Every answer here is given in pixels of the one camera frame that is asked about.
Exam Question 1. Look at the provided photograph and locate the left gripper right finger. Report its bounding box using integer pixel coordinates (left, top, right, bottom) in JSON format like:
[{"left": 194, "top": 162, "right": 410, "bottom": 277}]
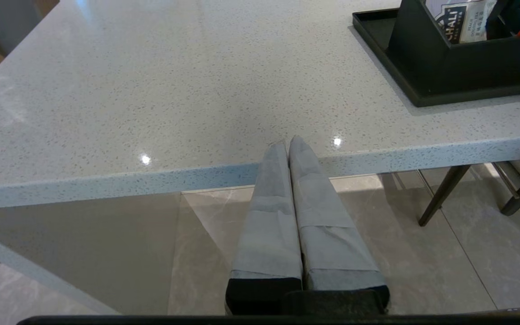
[{"left": 288, "top": 135, "right": 391, "bottom": 315}]

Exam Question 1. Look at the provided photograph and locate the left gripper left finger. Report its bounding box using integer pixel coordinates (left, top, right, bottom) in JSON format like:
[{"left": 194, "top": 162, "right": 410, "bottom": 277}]
[{"left": 225, "top": 141, "right": 304, "bottom": 316}]

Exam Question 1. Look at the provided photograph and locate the white tea bag packet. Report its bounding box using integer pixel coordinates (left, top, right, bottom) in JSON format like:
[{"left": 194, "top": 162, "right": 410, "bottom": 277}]
[{"left": 425, "top": 0, "right": 497, "bottom": 45}]

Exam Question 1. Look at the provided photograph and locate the black serving tray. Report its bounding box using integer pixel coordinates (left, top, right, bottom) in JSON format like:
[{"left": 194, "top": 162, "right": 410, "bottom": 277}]
[{"left": 353, "top": 7, "right": 520, "bottom": 108}]

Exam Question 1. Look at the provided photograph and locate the black divided organizer box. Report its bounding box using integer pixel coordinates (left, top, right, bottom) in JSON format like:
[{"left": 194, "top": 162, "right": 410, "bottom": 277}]
[{"left": 387, "top": 0, "right": 520, "bottom": 95}]

